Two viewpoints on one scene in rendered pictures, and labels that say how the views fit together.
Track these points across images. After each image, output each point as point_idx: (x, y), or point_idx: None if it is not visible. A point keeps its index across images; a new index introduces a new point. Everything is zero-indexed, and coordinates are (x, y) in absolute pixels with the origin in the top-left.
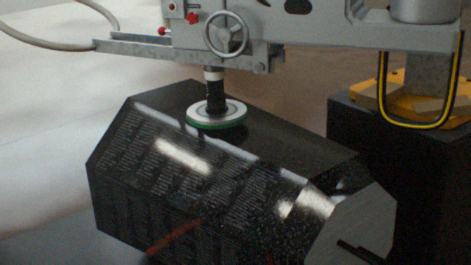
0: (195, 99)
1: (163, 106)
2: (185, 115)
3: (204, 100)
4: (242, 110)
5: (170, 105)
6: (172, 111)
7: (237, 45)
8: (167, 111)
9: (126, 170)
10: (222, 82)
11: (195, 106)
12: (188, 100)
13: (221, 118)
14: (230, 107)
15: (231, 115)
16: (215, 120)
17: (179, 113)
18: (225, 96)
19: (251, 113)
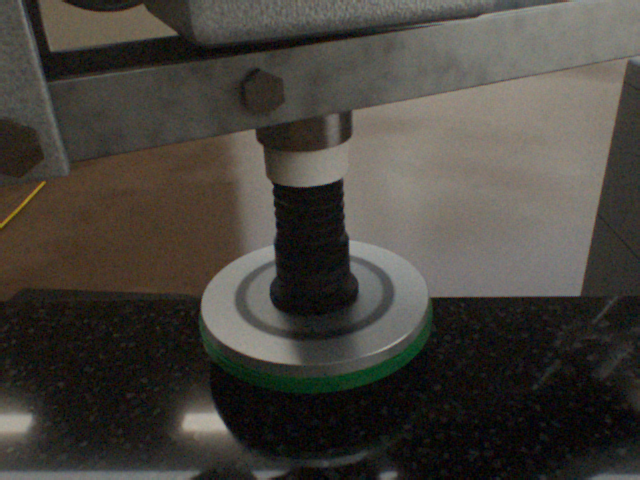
0: (633, 416)
1: (605, 317)
2: (471, 321)
3: (425, 304)
4: (228, 327)
5: (606, 334)
6: (540, 316)
7: (162, 21)
8: (545, 306)
9: None
10: (274, 191)
11: (399, 273)
12: (629, 394)
13: (247, 271)
14: (285, 320)
15: (233, 292)
16: (250, 256)
17: (498, 316)
18: (278, 252)
19: (283, 467)
